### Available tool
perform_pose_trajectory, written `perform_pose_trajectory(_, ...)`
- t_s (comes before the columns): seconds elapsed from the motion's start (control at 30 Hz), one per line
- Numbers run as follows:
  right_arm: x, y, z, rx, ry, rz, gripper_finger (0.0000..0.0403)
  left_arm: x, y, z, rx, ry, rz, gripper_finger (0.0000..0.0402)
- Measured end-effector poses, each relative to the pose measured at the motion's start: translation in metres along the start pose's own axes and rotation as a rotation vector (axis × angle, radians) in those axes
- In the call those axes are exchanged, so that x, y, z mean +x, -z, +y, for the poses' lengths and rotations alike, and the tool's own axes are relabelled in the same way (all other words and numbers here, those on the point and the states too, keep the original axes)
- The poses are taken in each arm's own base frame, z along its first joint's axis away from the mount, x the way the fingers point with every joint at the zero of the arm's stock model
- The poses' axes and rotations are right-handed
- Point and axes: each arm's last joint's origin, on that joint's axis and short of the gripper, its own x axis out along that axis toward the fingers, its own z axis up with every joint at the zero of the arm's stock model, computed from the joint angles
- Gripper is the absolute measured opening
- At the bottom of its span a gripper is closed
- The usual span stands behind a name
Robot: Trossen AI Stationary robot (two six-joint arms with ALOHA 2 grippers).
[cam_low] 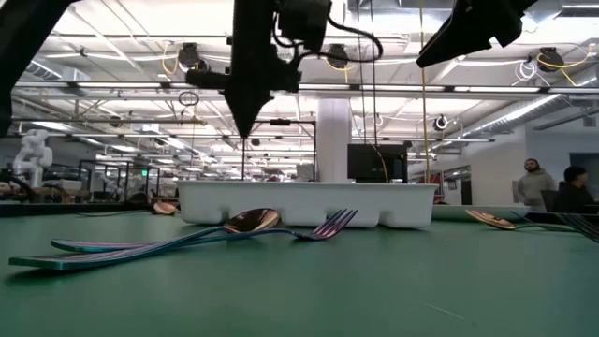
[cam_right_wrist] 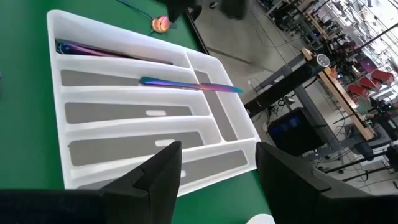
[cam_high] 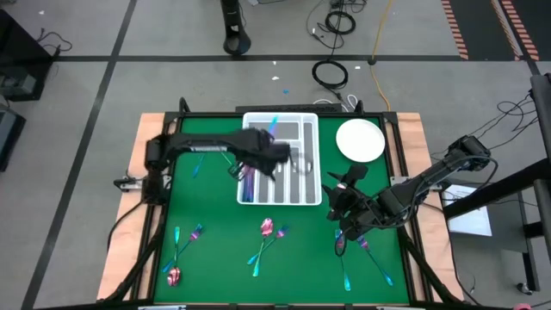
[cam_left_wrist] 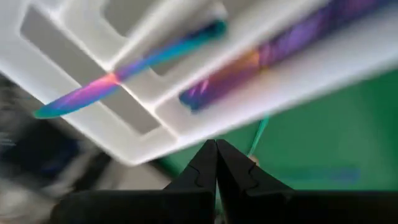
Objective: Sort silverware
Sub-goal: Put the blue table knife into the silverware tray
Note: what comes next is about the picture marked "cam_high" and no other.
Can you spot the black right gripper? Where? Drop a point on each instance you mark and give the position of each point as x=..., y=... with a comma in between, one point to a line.
x=353, y=208

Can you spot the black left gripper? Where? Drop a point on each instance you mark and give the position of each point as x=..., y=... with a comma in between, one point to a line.
x=258, y=150

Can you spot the white plastic cutlery tray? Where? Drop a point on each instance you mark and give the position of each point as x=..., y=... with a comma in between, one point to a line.
x=282, y=202

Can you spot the iridescent rainbow fork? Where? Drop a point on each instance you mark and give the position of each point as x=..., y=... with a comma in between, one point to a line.
x=196, y=233
x=363, y=244
x=227, y=158
x=282, y=232
x=345, y=280

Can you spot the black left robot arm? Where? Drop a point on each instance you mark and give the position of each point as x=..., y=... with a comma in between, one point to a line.
x=202, y=144

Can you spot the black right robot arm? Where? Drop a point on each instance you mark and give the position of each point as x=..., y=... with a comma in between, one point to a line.
x=430, y=174

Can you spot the white round plate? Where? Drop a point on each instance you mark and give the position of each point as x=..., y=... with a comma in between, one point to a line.
x=360, y=140

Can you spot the black power strip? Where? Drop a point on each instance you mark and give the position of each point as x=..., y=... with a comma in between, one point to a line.
x=284, y=107

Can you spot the green table mat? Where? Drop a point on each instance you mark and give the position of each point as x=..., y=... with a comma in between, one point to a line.
x=301, y=258

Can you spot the white paper sheet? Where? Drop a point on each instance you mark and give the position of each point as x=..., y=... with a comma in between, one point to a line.
x=473, y=221

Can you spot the black cylindrical floor stand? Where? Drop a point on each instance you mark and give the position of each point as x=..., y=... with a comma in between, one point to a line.
x=230, y=17

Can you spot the black caster wheel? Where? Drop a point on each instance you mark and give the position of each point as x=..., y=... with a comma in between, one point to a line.
x=523, y=288

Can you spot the pink object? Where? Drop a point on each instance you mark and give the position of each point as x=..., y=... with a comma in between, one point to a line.
x=522, y=307

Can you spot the dark equipment case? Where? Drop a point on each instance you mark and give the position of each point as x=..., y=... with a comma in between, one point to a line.
x=8, y=138

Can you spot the grey box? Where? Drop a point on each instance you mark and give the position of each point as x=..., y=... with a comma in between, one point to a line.
x=17, y=84

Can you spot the black cabinet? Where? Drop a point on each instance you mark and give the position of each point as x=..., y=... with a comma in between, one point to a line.
x=21, y=51

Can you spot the black aluminium table frame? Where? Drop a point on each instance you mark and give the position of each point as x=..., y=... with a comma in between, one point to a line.
x=374, y=114

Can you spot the silver metal bracket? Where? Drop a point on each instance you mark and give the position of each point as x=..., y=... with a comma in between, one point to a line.
x=400, y=308
x=161, y=307

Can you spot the black metal cart frame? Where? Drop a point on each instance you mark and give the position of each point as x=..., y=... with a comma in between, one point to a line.
x=543, y=129

